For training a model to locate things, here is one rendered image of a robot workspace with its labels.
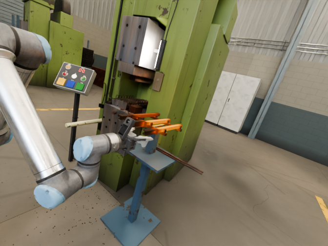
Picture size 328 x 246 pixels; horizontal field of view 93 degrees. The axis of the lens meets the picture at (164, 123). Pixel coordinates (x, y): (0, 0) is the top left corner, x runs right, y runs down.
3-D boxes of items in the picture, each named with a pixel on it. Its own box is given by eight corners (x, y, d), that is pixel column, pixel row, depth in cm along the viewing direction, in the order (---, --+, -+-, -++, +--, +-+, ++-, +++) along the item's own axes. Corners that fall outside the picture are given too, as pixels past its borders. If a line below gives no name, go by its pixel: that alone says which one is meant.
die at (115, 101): (125, 110, 159) (127, 102, 156) (111, 104, 167) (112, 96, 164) (148, 108, 195) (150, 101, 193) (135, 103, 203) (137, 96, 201)
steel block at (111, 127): (123, 155, 160) (132, 115, 148) (98, 141, 175) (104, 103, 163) (152, 142, 209) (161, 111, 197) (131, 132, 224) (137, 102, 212)
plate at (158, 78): (159, 91, 151) (163, 73, 147) (151, 89, 155) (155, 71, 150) (160, 91, 153) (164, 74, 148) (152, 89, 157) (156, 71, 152)
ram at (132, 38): (146, 67, 141) (156, 18, 130) (115, 59, 156) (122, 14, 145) (167, 74, 177) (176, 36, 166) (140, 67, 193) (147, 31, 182)
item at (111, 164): (115, 192, 173) (123, 156, 160) (93, 175, 188) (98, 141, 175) (144, 172, 222) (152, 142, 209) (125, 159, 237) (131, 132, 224)
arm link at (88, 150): (70, 155, 64) (72, 133, 61) (98, 149, 74) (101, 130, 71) (81, 167, 59) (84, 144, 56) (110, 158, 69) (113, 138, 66)
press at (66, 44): (24, 87, 452) (25, -34, 371) (12, 77, 514) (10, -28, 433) (94, 92, 631) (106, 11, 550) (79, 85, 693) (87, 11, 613)
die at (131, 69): (132, 74, 149) (134, 64, 146) (117, 70, 157) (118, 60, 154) (154, 79, 185) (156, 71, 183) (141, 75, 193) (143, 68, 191)
